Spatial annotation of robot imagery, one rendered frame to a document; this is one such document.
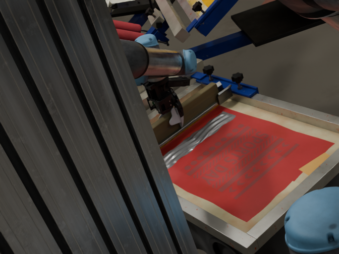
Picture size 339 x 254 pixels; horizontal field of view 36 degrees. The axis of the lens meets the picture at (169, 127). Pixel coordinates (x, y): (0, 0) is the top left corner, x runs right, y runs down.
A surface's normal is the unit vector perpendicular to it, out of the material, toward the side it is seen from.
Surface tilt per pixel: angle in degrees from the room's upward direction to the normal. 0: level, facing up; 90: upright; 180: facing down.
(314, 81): 0
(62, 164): 90
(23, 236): 90
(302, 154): 0
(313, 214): 8
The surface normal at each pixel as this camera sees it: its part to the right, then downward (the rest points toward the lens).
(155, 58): 0.91, -0.15
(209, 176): -0.28, -0.81
